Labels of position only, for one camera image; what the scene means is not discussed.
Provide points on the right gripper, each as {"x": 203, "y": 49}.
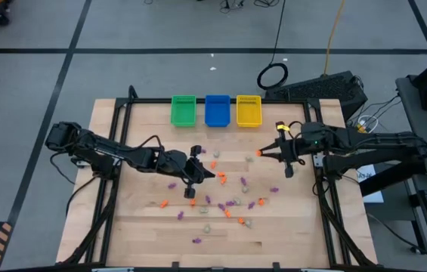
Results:
{"x": 286, "y": 151}

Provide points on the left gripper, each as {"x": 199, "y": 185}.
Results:
{"x": 193, "y": 172}

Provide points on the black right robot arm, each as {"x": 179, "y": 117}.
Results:
{"x": 379, "y": 143}

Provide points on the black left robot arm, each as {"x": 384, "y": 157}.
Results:
{"x": 103, "y": 149}

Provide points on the yellow tag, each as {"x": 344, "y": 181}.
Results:
{"x": 282, "y": 127}

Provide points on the yellow plastic basket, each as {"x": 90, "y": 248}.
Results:
{"x": 249, "y": 113}

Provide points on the blue plastic basket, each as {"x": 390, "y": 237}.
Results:
{"x": 217, "y": 113}

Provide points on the green plastic basket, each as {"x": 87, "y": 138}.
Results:
{"x": 183, "y": 113}

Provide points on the black computer tower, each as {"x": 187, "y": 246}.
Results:
{"x": 319, "y": 88}

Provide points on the white paper sheet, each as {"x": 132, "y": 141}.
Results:
{"x": 372, "y": 194}

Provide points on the silver aluminium bar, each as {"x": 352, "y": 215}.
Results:
{"x": 113, "y": 270}
{"x": 320, "y": 270}

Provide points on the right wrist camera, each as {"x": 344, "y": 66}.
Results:
{"x": 298, "y": 146}

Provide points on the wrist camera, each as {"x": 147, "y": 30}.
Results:
{"x": 298, "y": 146}
{"x": 178, "y": 160}

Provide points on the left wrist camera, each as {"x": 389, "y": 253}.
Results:
{"x": 178, "y": 160}

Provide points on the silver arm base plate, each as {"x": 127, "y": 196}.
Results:
{"x": 81, "y": 163}
{"x": 317, "y": 160}

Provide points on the black table edge bracket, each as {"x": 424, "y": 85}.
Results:
{"x": 175, "y": 266}
{"x": 276, "y": 266}

